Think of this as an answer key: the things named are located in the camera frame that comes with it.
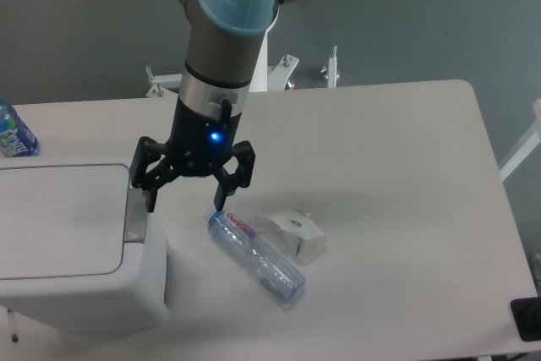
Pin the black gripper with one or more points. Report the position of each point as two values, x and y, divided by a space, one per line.
198 146

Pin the white push-button trash can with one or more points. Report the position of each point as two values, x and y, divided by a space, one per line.
79 250

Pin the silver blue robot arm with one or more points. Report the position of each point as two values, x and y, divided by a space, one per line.
225 41

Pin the crumpled white paper wrapper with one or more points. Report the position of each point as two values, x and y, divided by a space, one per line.
294 232

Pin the clear empty plastic bottle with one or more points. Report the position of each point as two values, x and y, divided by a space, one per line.
282 280

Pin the blue labelled water bottle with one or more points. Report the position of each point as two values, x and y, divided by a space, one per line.
17 140

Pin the black device at table edge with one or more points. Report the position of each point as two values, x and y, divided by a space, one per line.
526 314

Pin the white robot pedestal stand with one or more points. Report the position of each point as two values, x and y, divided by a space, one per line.
266 77

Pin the white frame at right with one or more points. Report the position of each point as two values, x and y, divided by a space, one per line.
526 144

